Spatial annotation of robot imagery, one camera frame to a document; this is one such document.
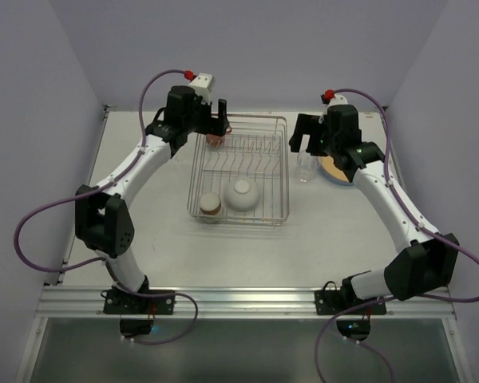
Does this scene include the pink mug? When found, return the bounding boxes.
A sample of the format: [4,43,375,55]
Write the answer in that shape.
[206,126,232,148]

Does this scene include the yellow plate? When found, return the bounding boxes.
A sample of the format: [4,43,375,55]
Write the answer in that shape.
[319,156,350,182]

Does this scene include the clear drinking glass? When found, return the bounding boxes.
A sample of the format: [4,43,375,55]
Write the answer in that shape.
[296,151,319,183]

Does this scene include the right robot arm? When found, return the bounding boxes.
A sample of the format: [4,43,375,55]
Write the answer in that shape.
[289,105,458,312]

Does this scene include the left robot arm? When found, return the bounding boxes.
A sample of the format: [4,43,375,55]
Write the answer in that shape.
[75,75,229,294]

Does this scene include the white bowl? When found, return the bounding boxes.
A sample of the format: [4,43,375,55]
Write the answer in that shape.
[224,177,260,212]

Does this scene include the white and brown cup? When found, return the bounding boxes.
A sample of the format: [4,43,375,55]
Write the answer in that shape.
[199,191,222,215]

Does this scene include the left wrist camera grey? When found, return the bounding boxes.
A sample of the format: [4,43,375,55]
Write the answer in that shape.
[188,73,216,103]

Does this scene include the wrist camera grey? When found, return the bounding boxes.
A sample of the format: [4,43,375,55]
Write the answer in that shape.
[323,91,349,108]
[188,73,216,103]

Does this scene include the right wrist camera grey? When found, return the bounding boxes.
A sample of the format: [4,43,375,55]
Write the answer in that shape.
[323,91,349,108]

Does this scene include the metal wire dish rack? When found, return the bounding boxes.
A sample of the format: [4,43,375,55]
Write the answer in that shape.
[187,114,290,226]

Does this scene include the aluminium front rail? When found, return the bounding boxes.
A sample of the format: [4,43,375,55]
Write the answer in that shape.
[35,285,455,319]

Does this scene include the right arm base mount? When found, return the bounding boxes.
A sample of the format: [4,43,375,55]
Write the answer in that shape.
[314,281,387,342]

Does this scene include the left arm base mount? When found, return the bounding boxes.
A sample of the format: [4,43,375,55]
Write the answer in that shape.
[101,287,175,338]

